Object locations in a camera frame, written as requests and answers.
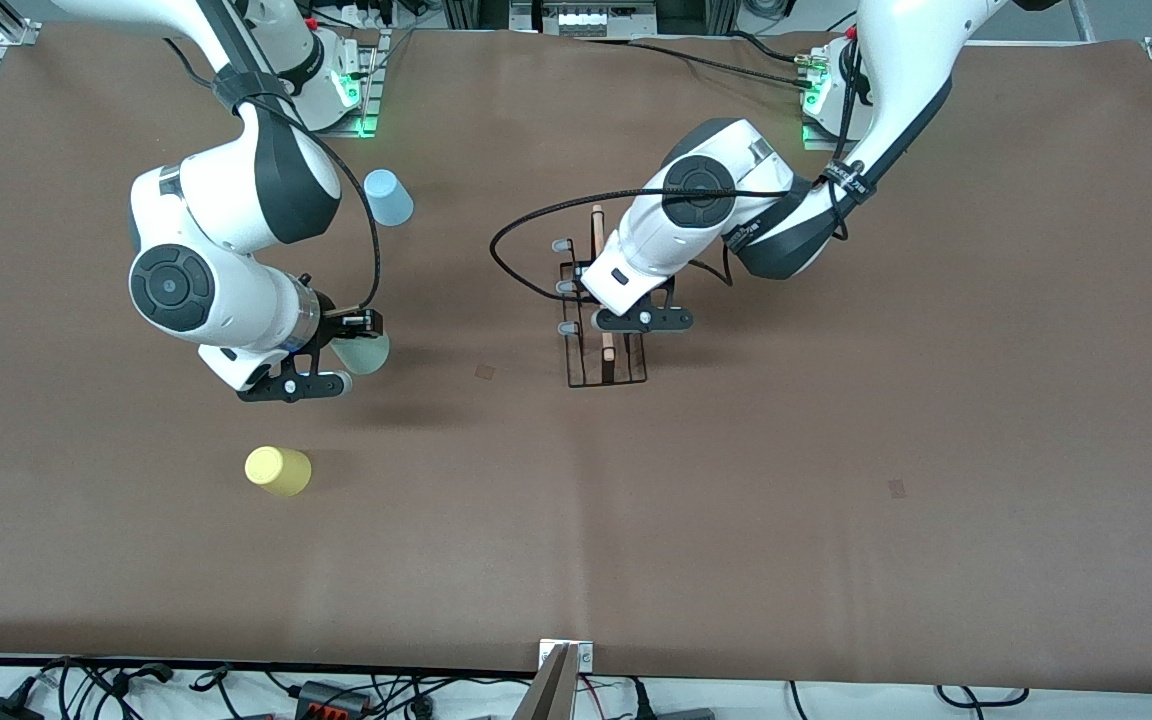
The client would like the black orange connector block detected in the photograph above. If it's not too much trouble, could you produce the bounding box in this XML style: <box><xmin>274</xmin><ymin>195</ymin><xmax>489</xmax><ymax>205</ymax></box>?
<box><xmin>294</xmin><ymin>681</ymin><xmax>374</xmax><ymax>717</ymax></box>

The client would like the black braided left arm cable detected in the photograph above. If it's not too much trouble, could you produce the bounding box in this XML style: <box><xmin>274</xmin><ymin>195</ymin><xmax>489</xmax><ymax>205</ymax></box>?
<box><xmin>489</xmin><ymin>40</ymin><xmax>877</xmax><ymax>306</ymax></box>

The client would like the black wire cup holder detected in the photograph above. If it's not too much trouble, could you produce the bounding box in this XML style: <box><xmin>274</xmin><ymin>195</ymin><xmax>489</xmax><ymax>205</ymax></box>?
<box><xmin>551</xmin><ymin>204</ymin><xmax>649</xmax><ymax>389</ymax></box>

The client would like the white power strip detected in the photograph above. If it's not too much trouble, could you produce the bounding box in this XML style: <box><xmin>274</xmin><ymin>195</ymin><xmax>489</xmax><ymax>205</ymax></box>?
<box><xmin>541</xmin><ymin>3</ymin><xmax>659</xmax><ymax>38</ymax></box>

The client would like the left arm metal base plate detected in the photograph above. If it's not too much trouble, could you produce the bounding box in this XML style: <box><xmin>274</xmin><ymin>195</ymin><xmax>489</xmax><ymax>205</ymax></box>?
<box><xmin>802</xmin><ymin>108</ymin><xmax>872</xmax><ymax>155</ymax></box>

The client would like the black equipment frame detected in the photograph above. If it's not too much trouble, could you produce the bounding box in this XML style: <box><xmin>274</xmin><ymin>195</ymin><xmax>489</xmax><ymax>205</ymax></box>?
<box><xmin>441</xmin><ymin>0</ymin><xmax>737</xmax><ymax>37</ymax></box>

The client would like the yellow plastic cup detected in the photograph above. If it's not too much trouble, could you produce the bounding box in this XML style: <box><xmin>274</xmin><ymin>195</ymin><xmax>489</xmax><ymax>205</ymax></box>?
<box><xmin>244</xmin><ymin>446</ymin><xmax>313</xmax><ymax>498</ymax></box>

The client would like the black braided table cable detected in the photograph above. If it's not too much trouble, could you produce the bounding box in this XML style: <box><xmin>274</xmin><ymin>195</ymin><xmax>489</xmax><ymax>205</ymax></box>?
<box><xmin>571</xmin><ymin>32</ymin><xmax>827</xmax><ymax>93</ymax></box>

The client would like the brown table mat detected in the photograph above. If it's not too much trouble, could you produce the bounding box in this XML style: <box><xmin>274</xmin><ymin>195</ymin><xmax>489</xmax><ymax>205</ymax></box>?
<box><xmin>0</xmin><ymin>22</ymin><xmax>1152</xmax><ymax>696</ymax></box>

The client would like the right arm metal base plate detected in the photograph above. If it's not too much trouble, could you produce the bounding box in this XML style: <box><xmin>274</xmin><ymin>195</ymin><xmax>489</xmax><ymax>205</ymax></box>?
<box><xmin>311</xmin><ymin>28</ymin><xmax>384</xmax><ymax>139</ymax></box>

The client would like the looped black cable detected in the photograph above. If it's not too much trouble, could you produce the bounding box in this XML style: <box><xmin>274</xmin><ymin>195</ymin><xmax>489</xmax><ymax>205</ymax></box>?
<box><xmin>936</xmin><ymin>684</ymin><xmax>1029</xmax><ymax>708</ymax></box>

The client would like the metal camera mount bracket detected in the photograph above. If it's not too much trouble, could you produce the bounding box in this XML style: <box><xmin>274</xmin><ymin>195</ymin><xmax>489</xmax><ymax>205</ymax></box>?
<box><xmin>511</xmin><ymin>640</ymin><xmax>597</xmax><ymax>720</ymax></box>

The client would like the pale green plastic cup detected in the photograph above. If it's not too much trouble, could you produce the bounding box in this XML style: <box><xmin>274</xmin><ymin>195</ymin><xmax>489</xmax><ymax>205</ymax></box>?
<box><xmin>329</xmin><ymin>330</ymin><xmax>391</xmax><ymax>377</ymax></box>

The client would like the light blue plastic cup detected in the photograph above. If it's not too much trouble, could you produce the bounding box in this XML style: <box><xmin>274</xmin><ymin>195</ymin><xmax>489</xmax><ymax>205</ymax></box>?
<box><xmin>363</xmin><ymin>169</ymin><xmax>415</xmax><ymax>228</ymax></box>

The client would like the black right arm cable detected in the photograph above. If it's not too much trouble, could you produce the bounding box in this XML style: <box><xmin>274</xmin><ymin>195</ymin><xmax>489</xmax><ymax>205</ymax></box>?
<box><xmin>164</xmin><ymin>38</ymin><xmax>383</xmax><ymax>313</ymax></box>

